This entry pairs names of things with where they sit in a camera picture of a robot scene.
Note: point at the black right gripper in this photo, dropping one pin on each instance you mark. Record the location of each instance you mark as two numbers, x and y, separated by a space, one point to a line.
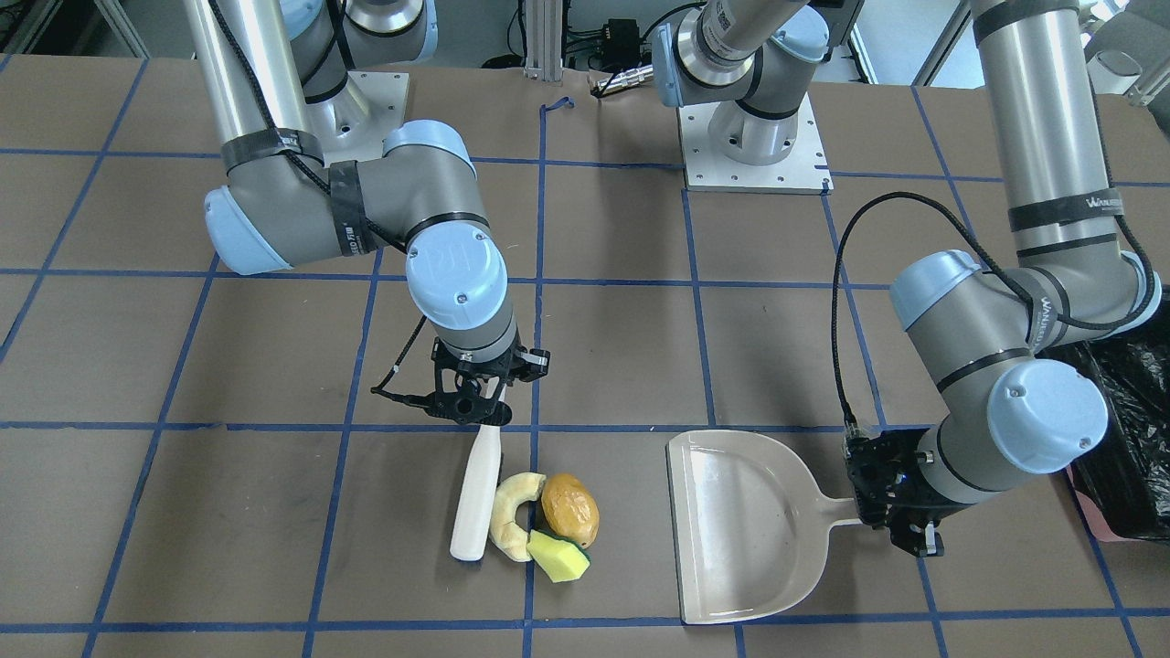
527 365

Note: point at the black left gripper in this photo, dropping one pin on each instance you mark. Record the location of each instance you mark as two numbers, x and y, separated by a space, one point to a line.
907 482

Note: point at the beige hand brush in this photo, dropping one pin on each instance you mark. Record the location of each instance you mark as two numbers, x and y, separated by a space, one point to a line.
474 508

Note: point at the pale apple slice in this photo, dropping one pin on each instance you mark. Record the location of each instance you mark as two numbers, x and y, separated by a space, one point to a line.
504 531

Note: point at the brown potato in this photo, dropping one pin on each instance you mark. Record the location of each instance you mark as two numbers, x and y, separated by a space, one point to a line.
570 510

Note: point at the beige plastic dustpan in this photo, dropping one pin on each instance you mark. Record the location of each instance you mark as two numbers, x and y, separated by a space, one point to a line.
752 527

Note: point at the yellow green sponge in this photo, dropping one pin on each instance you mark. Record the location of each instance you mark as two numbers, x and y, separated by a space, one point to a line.
561 560

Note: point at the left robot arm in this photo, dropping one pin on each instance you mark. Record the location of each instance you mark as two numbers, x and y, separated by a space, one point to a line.
979 328

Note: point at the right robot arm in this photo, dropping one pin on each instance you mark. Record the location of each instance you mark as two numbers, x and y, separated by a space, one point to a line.
317 170

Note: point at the black bag lined bin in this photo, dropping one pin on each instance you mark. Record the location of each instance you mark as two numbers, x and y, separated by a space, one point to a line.
1126 476

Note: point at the black power adapter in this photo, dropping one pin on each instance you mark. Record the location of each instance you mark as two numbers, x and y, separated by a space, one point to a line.
620 43

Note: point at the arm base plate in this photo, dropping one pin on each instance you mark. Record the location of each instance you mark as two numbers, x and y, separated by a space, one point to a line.
352 125
728 150

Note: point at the aluminium frame post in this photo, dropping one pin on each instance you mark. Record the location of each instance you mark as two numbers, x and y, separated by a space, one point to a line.
543 40

